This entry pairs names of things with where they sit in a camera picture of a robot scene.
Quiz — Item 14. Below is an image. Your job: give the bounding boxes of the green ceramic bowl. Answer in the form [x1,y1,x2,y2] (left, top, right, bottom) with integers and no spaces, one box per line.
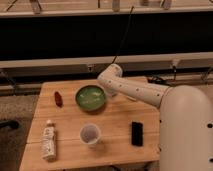
[75,85,106,112]

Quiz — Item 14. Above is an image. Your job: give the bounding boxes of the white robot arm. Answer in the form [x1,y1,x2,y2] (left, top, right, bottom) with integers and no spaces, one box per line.
[98,64,213,171]

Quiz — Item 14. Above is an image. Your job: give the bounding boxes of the white square sponge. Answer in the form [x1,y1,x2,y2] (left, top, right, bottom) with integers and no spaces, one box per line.
[126,96,137,102]

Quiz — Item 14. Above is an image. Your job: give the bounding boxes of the clear plastic cup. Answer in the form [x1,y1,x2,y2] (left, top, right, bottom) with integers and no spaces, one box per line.
[79,123,101,147]

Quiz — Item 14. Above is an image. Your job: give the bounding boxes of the small dark red object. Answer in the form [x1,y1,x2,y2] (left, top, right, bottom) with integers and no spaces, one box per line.
[54,91,63,107]

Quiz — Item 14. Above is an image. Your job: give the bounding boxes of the black rectangular block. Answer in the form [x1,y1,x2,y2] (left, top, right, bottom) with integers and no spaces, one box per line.
[131,122,143,146]

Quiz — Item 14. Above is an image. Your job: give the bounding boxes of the white plastic bottle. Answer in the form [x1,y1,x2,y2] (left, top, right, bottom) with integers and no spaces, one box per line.
[42,120,56,161]

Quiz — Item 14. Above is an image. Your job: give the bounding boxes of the black object at left edge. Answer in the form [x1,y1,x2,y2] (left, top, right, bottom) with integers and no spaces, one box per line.
[0,120,19,129]

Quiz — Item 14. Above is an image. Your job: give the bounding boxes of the cables near robot base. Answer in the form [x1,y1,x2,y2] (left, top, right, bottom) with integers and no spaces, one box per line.
[148,75,174,86]

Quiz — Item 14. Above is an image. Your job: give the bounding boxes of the black hanging cable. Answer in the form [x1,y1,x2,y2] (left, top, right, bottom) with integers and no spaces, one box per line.
[111,5,135,65]

